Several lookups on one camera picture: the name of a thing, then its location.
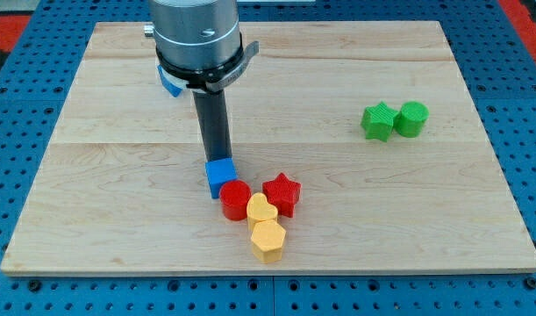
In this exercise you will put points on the red cylinder block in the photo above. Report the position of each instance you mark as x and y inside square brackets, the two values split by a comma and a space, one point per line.
[234, 196]

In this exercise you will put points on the red star block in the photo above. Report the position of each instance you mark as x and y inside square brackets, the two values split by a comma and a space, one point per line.
[283, 193]

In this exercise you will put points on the green cylinder block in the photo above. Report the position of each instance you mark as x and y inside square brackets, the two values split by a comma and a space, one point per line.
[412, 118]

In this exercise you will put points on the blue cube block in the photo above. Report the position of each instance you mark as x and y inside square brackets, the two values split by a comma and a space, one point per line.
[218, 173]

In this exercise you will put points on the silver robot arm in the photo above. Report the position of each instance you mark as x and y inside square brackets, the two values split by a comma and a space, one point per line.
[199, 44]

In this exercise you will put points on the yellow hexagon block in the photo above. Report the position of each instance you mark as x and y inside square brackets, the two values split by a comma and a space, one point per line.
[268, 239]

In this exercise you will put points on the wooden board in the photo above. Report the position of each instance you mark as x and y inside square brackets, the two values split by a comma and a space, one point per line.
[121, 190]

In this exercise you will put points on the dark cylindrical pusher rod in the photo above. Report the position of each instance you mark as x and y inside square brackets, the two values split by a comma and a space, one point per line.
[214, 127]

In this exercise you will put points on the green star block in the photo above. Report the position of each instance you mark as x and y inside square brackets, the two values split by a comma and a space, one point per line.
[378, 121]

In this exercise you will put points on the yellow heart block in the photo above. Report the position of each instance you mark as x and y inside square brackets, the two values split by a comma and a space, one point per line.
[259, 209]

